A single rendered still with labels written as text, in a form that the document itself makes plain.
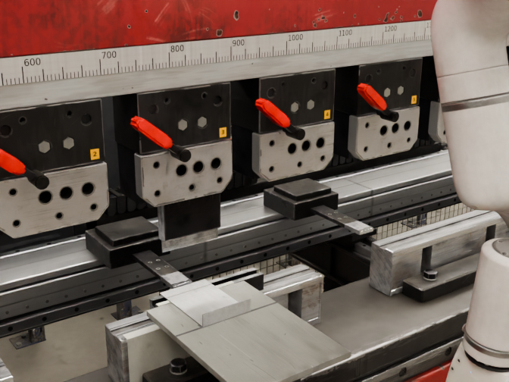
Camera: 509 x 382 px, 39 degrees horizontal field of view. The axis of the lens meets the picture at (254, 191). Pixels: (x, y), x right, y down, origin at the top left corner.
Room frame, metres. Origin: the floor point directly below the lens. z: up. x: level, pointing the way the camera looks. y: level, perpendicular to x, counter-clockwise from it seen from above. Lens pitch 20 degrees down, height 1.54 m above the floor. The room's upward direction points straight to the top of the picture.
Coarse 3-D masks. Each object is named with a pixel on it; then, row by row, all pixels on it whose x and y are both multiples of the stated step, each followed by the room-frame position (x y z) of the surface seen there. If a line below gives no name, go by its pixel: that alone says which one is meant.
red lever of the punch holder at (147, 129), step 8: (136, 120) 0.92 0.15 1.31; (144, 120) 0.92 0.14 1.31; (136, 128) 0.92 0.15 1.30; (144, 128) 0.92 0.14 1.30; (152, 128) 0.93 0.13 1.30; (152, 136) 0.93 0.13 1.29; (160, 136) 0.93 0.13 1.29; (168, 136) 0.94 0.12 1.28; (160, 144) 0.94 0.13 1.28; (168, 144) 0.94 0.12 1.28; (176, 152) 0.95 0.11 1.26; (184, 152) 0.95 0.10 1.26; (184, 160) 0.95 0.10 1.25
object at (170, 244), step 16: (160, 208) 1.02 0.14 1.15; (176, 208) 1.03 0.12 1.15; (192, 208) 1.04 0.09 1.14; (208, 208) 1.06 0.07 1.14; (160, 224) 1.02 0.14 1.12; (176, 224) 1.02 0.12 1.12; (192, 224) 1.04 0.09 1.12; (208, 224) 1.06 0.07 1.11; (176, 240) 1.03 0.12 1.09; (192, 240) 1.05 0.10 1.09
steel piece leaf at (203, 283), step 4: (200, 280) 1.08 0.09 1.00; (204, 280) 1.08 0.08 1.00; (188, 284) 1.07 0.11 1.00; (192, 284) 1.07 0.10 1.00; (196, 284) 1.07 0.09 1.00; (200, 284) 1.07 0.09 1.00; (204, 284) 1.07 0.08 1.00; (208, 284) 1.07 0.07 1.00; (176, 288) 1.05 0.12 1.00; (180, 288) 1.05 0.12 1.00; (184, 288) 1.05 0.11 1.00; (188, 288) 1.05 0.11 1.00; (192, 288) 1.05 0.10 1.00; (196, 288) 1.05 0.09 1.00; (164, 292) 1.04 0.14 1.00; (168, 292) 1.04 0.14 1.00; (172, 292) 1.04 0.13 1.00; (176, 292) 1.04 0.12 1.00; (180, 292) 1.04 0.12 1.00; (184, 292) 1.04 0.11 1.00; (164, 296) 1.02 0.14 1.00; (168, 296) 1.02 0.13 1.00
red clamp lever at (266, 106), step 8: (256, 104) 1.04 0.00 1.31; (264, 104) 1.03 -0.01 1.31; (272, 104) 1.04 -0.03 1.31; (264, 112) 1.04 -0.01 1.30; (272, 112) 1.04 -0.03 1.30; (280, 112) 1.05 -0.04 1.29; (272, 120) 1.05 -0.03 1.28; (280, 120) 1.05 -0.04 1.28; (288, 120) 1.06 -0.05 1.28; (288, 128) 1.06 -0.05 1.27; (296, 128) 1.07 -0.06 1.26; (296, 136) 1.06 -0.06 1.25
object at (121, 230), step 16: (112, 224) 1.24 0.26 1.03; (128, 224) 1.24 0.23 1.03; (144, 224) 1.24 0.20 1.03; (96, 240) 1.20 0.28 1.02; (112, 240) 1.17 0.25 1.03; (128, 240) 1.18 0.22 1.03; (144, 240) 1.20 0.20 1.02; (160, 240) 1.21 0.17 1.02; (96, 256) 1.20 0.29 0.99; (112, 256) 1.16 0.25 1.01; (128, 256) 1.17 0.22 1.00; (144, 256) 1.17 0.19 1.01; (160, 272) 1.10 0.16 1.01; (176, 272) 1.11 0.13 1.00
